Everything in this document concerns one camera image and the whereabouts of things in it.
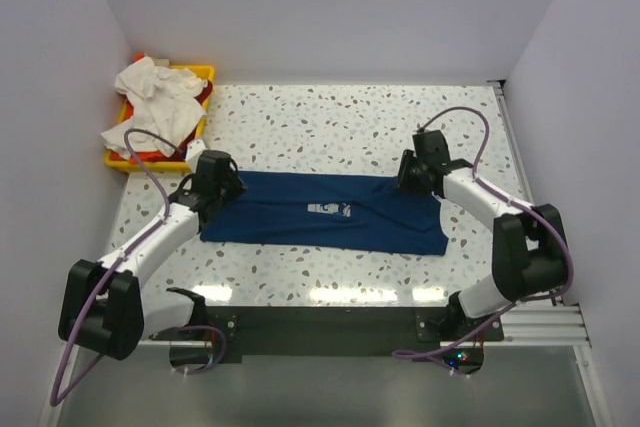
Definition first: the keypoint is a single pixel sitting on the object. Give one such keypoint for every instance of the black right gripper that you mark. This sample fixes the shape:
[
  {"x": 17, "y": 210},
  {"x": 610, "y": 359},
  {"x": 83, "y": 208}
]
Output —
[{"x": 405, "y": 177}]

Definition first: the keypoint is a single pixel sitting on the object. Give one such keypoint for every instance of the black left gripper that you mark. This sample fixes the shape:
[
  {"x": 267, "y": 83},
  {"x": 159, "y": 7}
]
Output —
[{"x": 232, "y": 187}]

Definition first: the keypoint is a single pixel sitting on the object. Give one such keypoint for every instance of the blue printed t-shirt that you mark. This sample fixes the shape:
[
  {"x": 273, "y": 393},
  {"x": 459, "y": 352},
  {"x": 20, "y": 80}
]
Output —
[{"x": 353, "y": 212}]

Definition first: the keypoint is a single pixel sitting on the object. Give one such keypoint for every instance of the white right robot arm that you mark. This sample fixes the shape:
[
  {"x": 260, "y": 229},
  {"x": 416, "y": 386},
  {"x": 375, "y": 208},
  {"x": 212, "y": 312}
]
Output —
[{"x": 529, "y": 255}]

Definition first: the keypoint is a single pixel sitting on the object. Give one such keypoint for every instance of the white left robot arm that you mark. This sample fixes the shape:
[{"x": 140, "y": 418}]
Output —
[{"x": 103, "y": 309}]

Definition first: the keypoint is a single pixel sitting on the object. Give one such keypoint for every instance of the red t-shirt in bin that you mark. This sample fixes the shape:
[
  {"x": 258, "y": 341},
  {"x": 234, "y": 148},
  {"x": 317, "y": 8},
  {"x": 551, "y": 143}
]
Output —
[{"x": 202, "y": 98}]

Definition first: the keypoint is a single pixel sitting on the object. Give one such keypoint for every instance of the white crumpled t-shirt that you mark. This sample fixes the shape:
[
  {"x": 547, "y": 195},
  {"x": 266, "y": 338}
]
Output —
[{"x": 182, "y": 87}]

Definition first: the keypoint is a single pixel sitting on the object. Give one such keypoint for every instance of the yellow plastic bin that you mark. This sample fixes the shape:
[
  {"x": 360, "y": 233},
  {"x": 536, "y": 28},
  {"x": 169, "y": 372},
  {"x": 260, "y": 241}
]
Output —
[{"x": 176, "y": 162}]

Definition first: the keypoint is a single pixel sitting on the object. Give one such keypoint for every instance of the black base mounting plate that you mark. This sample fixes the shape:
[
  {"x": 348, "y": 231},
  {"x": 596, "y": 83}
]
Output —
[{"x": 232, "y": 334}]

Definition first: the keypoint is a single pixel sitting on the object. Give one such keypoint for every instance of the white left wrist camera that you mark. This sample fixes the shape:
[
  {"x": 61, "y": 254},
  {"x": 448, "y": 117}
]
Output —
[{"x": 195, "y": 149}]

